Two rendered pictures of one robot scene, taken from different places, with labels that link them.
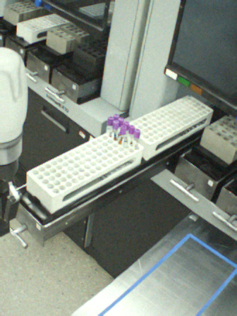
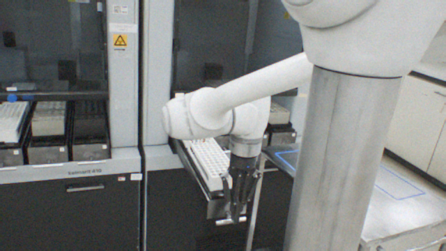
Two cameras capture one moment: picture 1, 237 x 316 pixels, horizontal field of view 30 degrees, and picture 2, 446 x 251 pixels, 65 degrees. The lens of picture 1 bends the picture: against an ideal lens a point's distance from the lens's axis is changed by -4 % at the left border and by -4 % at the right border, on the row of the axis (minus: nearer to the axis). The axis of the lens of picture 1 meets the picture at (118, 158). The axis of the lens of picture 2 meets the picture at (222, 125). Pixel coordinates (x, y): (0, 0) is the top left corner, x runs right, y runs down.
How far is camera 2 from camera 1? 107 cm
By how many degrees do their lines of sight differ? 53
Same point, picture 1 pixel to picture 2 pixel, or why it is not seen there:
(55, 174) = (218, 169)
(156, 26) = (155, 70)
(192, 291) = not seen: hidden behind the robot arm
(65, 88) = (94, 153)
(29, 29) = (9, 130)
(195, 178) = (224, 143)
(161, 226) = not seen: hidden behind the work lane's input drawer
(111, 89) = (123, 134)
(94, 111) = (126, 155)
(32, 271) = not seen: outside the picture
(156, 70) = (161, 100)
